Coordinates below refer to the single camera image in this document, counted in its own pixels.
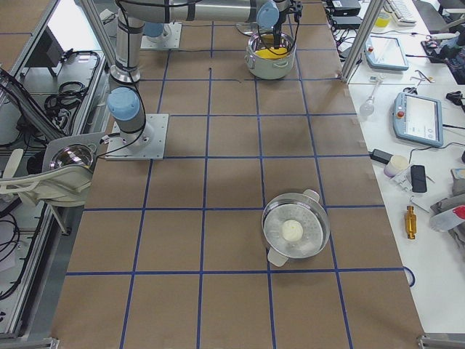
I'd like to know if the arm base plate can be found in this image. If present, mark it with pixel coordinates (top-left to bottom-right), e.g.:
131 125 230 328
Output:
141 22 182 50
104 113 169 161

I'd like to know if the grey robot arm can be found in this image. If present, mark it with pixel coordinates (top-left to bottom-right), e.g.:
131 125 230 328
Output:
107 1 302 151

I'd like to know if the aluminium frame post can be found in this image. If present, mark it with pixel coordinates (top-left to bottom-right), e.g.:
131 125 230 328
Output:
339 0 385 83

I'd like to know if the black power adapter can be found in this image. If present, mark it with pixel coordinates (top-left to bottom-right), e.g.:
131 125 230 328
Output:
369 149 393 165

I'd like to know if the steel steamer pot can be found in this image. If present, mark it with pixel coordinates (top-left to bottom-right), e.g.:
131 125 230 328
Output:
262 189 331 267

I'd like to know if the black phone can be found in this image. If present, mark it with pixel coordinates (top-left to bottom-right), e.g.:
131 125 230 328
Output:
411 165 427 193

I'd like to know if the pale green electric pot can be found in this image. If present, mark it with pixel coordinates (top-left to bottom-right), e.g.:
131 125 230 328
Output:
244 31 296 80

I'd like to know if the near teach pendant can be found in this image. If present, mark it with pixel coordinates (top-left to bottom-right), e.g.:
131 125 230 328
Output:
392 92 444 148

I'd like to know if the white paper cup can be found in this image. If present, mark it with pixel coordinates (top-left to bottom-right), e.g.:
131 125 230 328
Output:
384 155 409 177

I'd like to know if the teach pendant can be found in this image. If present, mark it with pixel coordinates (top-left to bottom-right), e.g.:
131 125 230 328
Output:
392 92 444 148
365 36 409 71

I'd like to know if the gold brass fitting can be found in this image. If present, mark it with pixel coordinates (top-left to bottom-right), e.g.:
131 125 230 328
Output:
404 205 417 240

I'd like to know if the white steamed bun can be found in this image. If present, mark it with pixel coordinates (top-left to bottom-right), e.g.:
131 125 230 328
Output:
281 220 304 242

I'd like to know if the far teach pendant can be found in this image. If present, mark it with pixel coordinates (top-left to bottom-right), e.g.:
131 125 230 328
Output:
365 36 409 71

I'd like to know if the yellow corn cob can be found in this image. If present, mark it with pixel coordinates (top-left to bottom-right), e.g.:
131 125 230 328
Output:
249 33 293 60

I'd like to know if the glass pot lid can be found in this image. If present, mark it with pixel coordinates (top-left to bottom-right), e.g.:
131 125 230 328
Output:
235 22 258 36

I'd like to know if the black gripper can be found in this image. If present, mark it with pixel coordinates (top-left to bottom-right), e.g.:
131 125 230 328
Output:
273 0 303 49

